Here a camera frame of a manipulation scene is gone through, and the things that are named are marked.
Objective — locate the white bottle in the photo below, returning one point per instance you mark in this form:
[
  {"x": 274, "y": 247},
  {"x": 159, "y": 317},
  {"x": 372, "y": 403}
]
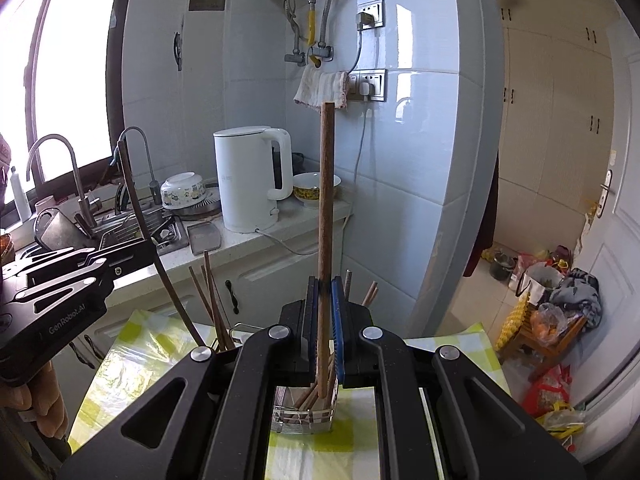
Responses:
[{"x": 21, "y": 200}]

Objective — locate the white kitchen counter cabinet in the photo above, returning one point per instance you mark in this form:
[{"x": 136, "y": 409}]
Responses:
[{"x": 280, "y": 280}]

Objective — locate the small metal tray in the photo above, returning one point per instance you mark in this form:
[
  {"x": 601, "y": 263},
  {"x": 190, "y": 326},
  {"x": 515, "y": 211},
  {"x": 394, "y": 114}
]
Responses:
[{"x": 205, "y": 237}]

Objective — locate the red plastic bag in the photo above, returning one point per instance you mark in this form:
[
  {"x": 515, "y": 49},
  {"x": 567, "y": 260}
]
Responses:
[{"x": 545, "y": 392}]

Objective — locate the dark wall plaque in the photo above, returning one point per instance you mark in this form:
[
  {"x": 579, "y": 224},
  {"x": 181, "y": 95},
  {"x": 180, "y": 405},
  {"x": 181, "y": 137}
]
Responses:
[{"x": 207, "y": 4}]

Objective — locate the dark wall hook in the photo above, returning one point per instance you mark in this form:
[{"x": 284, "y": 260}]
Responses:
[{"x": 177, "y": 52}]

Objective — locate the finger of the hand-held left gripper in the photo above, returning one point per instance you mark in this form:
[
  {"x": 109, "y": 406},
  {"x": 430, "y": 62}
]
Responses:
[
  {"x": 100, "y": 252},
  {"x": 132, "y": 262}
]

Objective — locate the yellow patterned bowl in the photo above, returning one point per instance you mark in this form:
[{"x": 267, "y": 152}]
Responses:
[{"x": 305, "y": 192}]

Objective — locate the wall socket with plug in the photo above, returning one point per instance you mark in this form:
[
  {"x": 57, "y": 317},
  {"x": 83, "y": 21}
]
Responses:
[{"x": 375, "y": 12}]

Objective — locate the black pan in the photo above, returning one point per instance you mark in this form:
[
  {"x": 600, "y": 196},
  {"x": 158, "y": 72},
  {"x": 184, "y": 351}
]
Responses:
[{"x": 60, "y": 230}]

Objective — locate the double wall socket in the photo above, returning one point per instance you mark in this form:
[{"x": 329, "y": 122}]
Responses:
[{"x": 375, "y": 85}]

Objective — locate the white wardrobe cabinets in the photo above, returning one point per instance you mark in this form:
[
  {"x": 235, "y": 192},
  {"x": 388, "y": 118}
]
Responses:
[{"x": 550, "y": 135}]

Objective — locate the dark floor pot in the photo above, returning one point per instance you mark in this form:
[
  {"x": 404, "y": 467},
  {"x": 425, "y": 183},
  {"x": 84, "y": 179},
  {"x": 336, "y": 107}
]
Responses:
[{"x": 502, "y": 266}]

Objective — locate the person's left hand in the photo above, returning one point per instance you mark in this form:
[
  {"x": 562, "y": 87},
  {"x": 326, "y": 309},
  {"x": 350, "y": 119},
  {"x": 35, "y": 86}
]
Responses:
[{"x": 45, "y": 400}]

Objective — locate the white patterned bowl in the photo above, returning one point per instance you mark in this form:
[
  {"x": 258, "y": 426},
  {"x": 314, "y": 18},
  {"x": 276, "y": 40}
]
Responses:
[{"x": 182, "y": 192}]

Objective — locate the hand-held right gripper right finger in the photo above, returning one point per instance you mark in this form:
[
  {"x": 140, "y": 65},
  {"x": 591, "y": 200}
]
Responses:
[{"x": 339, "y": 330}]

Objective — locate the white hanging cloth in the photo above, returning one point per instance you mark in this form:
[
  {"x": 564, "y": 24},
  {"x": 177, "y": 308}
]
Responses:
[{"x": 315, "y": 87}]

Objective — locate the tall curved metal faucet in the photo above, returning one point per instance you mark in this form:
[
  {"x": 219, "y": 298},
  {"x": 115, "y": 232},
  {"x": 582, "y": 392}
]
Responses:
[{"x": 80, "y": 190}]

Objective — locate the clear bag of oranges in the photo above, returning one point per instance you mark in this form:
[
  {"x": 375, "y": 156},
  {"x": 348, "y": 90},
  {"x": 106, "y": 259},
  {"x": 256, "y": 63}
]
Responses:
[{"x": 550, "y": 325}]

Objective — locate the white electric kettle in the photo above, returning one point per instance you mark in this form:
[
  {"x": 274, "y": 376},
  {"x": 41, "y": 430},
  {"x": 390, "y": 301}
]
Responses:
[{"x": 245, "y": 180}]

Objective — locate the dark framed window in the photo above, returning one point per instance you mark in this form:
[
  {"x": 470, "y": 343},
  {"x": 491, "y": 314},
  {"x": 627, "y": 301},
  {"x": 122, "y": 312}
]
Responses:
[{"x": 75, "y": 85}]

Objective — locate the yellow gas pipe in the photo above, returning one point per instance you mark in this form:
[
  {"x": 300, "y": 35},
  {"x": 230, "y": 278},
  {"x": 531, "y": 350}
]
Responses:
[{"x": 311, "y": 20}]

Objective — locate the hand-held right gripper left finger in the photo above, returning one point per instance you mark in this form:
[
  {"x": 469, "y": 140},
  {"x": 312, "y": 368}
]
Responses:
[{"x": 300, "y": 330}]

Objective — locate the thin curved metal faucet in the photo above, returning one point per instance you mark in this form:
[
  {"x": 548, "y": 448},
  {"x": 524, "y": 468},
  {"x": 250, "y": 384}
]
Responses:
[{"x": 151, "y": 170}]

